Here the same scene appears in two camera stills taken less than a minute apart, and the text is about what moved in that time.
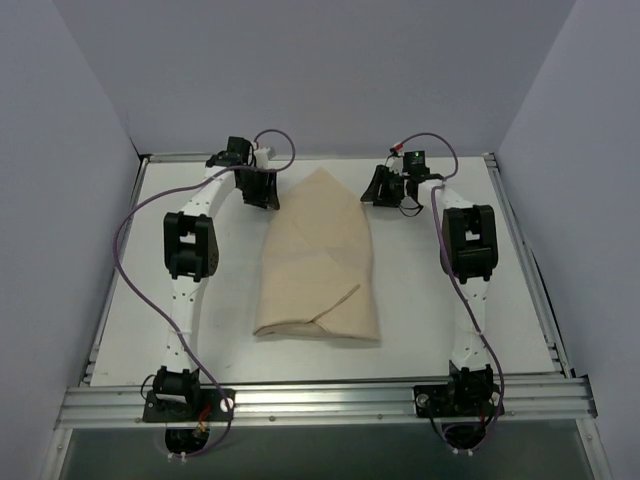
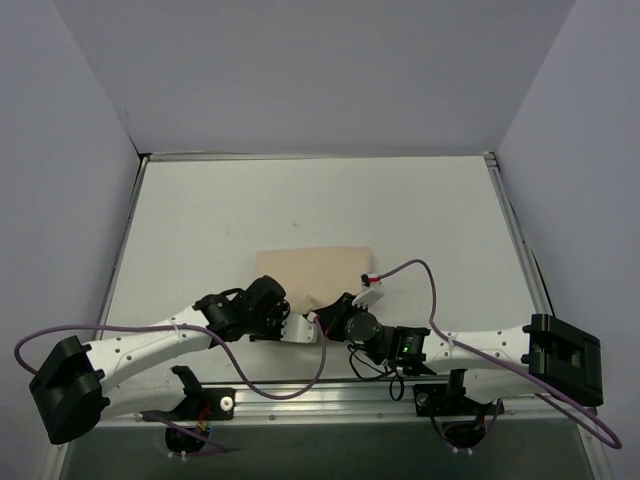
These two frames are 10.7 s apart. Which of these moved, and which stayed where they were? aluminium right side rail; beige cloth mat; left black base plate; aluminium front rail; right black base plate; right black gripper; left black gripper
Moved: beige cloth mat; left black gripper; right black gripper
Stayed: left black base plate; right black base plate; aluminium front rail; aluminium right side rail
